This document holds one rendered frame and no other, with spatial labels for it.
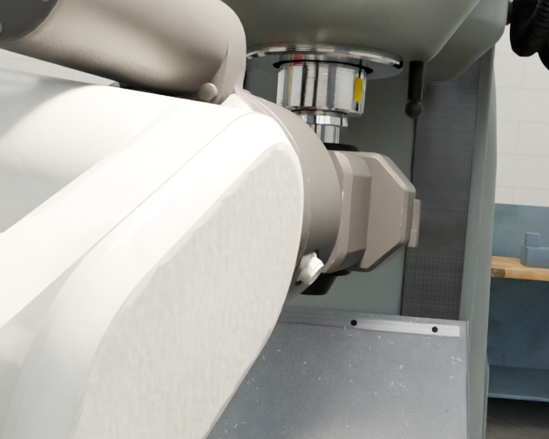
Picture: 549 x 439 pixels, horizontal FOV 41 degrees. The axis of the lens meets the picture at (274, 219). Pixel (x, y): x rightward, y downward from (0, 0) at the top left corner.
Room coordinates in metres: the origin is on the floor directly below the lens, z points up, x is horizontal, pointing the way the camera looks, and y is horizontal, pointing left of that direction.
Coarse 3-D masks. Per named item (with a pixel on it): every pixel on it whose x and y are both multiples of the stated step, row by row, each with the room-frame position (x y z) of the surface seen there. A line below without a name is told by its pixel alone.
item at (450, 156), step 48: (384, 96) 0.77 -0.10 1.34; (432, 96) 0.76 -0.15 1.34; (480, 96) 0.76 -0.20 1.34; (384, 144) 0.77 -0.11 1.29; (432, 144) 0.76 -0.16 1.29; (480, 144) 0.76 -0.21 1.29; (432, 192) 0.76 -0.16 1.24; (480, 192) 0.76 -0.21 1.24; (432, 240) 0.76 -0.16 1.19; (480, 240) 0.78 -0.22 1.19; (336, 288) 0.77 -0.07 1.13; (384, 288) 0.77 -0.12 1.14; (432, 288) 0.76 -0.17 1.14; (480, 288) 0.78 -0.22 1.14; (480, 336) 0.78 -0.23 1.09; (480, 384) 0.79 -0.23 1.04; (480, 432) 0.79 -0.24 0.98
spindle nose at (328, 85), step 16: (288, 64) 0.39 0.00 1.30; (304, 64) 0.38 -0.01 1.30; (320, 64) 0.38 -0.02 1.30; (336, 64) 0.38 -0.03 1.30; (352, 64) 0.38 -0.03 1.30; (288, 80) 0.39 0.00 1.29; (304, 80) 0.38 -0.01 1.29; (320, 80) 0.38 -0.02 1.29; (336, 80) 0.38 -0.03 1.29; (352, 80) 0.38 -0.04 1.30; (288, 96) 0.39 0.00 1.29; (304, 96) 0.38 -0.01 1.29; (320, 96) 0.38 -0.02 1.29; (336, 96) 0.38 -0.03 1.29; (352, 96) 0.38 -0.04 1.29; (352, 112) 0.39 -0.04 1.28
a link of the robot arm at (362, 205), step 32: (288, 128) 0.25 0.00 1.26; (320, 160) 0.27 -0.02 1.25; (352, 160) 0.31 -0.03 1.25; (384, 160) 0.34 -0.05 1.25; (320, 192) 0.26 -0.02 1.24; (352, 192) 0.30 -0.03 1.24; (384, 192) 0.33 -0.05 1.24; (416, 192) 0.35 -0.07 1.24; (320, 224) 0.26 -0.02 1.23; (352, 224) 0.31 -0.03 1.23; (384, 224) 0.33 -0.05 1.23; (416, 224) 0.35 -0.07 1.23; (320, 256) 0.27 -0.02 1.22; (352, 256) 0.32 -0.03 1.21; (384, 256) 0.33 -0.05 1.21; (288, 288) 0.26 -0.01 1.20
